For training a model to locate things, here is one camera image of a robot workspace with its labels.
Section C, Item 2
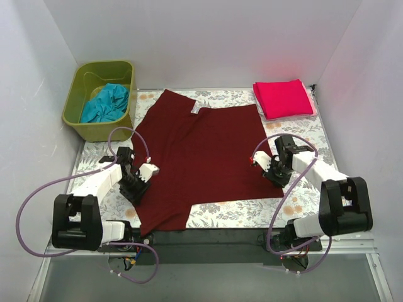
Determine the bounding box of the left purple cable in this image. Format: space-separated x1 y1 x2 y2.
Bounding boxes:
15 126 160 285

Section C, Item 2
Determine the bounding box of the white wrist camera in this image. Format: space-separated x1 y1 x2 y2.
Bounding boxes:
250 150 271 172
139 157 160 182

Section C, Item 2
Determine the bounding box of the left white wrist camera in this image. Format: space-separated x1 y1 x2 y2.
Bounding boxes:
139 157 160 182

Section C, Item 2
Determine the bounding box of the dark red t shirt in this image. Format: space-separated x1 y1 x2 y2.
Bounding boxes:
132 90 283 235

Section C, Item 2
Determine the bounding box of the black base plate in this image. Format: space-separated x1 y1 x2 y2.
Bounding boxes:
98 228 309 266

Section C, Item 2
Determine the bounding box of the purple cable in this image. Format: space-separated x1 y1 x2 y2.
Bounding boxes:
251 135 332 275
15 126 160 285

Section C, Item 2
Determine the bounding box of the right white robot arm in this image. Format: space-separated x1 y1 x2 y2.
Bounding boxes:
251 133 373 252

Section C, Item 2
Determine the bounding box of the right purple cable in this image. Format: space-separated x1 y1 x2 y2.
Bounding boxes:
251 135 332 275

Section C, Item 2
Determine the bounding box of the teal t shirt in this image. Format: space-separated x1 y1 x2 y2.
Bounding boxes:
80 83 129 123

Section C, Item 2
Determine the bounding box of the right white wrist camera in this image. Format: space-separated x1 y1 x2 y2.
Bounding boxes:
250 150 271 172

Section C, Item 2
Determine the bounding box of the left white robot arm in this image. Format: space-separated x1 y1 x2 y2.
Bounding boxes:
51 147 159 251

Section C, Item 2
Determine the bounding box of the olive green plastic bin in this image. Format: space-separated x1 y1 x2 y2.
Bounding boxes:
62 60 136 142

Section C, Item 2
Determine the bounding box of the folded pink t shirt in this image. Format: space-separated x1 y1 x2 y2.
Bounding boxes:
253 79 315 120

